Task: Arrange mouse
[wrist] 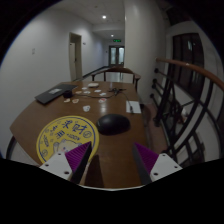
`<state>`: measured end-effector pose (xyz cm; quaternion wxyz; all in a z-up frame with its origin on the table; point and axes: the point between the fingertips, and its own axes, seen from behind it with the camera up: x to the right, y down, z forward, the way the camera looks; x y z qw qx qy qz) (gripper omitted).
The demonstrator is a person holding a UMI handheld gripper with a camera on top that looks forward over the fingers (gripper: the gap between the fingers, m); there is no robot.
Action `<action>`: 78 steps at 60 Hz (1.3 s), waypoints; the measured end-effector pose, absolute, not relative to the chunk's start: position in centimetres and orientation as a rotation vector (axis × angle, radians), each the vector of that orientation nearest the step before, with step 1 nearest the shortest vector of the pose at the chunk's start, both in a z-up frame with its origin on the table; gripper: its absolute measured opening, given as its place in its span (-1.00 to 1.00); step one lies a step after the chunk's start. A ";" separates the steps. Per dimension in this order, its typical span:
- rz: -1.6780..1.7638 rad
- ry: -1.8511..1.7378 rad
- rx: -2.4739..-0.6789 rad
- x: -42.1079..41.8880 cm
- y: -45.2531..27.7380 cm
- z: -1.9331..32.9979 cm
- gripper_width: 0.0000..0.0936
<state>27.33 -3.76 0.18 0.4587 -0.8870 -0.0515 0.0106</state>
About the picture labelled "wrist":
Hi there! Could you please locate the glass double door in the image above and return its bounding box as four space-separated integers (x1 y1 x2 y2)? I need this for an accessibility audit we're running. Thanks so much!
108 45 126 67

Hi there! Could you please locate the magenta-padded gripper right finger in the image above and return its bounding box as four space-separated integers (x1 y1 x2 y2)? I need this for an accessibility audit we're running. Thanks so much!
132 142 184 186

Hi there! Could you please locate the black computer mouse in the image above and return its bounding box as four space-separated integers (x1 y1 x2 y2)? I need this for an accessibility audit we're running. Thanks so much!
95 113 132 136

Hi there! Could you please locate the round yellow printed mouse pad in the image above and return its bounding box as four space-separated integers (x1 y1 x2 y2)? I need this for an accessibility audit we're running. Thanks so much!
35 115 100 165

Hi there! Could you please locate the black cable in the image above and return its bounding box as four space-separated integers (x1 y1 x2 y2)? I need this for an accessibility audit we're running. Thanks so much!
74 87 133 111

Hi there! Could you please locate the small black round object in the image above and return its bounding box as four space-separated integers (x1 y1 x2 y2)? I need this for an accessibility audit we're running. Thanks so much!
62 89 74 99

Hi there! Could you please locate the white notepad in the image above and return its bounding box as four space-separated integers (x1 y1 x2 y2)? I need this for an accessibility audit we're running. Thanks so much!
125 100 142 115

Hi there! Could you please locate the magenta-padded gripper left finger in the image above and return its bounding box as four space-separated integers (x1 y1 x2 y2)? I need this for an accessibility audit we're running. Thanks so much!
39 141 93 185

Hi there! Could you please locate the black railing with wooden handrail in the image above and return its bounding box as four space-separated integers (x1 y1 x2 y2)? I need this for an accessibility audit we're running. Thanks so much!
149 57 224 168

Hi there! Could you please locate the wooden armchair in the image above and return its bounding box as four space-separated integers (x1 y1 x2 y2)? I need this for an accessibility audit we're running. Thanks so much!
90 67 142 93

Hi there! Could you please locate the white side door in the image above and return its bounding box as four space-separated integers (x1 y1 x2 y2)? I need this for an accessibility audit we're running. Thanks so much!
68 32 83 82

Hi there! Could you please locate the dark window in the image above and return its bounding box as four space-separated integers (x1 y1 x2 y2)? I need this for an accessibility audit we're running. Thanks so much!
171 32 205 98

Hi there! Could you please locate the dark closed laptop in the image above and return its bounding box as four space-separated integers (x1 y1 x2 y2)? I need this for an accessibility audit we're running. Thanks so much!
34 83 75 105

